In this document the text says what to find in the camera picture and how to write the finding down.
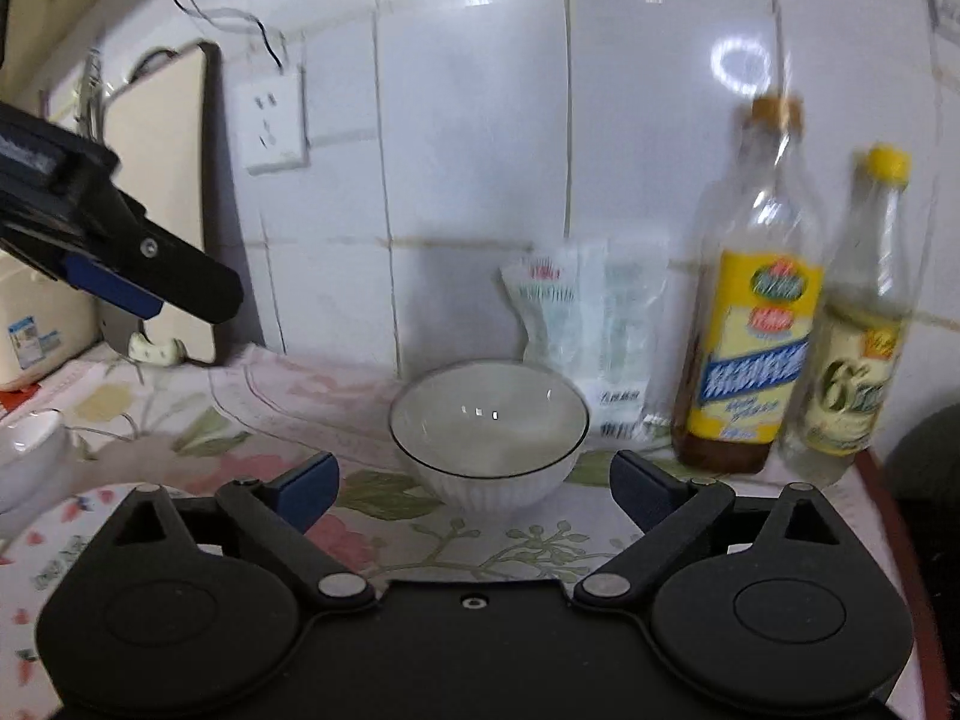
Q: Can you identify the cream cutting board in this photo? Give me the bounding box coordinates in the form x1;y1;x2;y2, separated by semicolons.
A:
98;41;220;364

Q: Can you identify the white wall socket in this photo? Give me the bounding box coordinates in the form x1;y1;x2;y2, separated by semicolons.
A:
233;68;309;176

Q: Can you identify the white plastic seasoning bag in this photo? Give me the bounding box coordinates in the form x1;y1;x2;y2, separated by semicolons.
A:
500;236;669;445

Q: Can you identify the oil bottle yellow label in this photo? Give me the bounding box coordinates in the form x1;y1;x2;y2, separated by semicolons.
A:
672;93;827;475

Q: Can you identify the black power cable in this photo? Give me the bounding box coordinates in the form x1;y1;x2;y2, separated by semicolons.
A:
166;0;292;75

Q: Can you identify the vinegar bottle yellow cap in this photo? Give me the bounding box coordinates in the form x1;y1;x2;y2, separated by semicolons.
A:
779;143;911;488

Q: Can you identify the large white ribbed bowl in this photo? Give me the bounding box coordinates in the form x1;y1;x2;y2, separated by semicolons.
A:
0;410;68;514

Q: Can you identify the black wok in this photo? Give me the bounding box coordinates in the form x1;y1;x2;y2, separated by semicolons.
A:
885;405;960;718

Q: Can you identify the cream rice cooker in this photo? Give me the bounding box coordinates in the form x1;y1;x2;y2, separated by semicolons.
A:
0;252;98;392

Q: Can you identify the floral tablecloth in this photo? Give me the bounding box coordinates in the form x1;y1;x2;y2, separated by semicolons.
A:
0;340;947;720

